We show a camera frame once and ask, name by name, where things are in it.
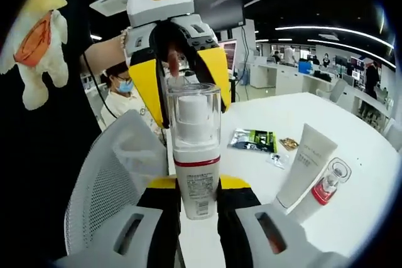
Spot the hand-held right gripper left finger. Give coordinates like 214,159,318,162
53,176,182,268

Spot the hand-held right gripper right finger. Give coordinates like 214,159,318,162
216,173,345,268

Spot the white skincare bottle clear cap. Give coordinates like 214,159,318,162
165,82,222,220

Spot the green black skincare packet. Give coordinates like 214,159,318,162
227,128,279,153

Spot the clear blue skincare sachet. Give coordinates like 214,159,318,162
266,152,290,170

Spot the white skincare tube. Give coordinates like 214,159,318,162
272,122,339,223

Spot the red collar skincare bottle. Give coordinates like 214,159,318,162
310,157,352,206

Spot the brown skincare sachet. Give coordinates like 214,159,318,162
278,137,298,150

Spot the person's left hand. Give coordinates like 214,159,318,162
165,40,182,79

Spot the computer monitor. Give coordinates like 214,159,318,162
219,40,238,73

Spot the ceiling air conditioner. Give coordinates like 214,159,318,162
89,0,128,16

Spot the large black display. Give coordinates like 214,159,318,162
194,0,246,32

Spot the white office counter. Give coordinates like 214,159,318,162
251,57,346,96

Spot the grey mesh office chair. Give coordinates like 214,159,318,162
64,109,177,256

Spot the blue sign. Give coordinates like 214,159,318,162
298,60,313,75

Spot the white duck plush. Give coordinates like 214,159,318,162
0,0,68,110

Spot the person's black shirt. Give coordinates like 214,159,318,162
0,0,109,262

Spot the hanging black cable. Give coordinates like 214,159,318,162
241,26,252,99

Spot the bead bracelet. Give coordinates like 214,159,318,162
120,27,132,51

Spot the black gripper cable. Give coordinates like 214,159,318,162
82,53,117,120

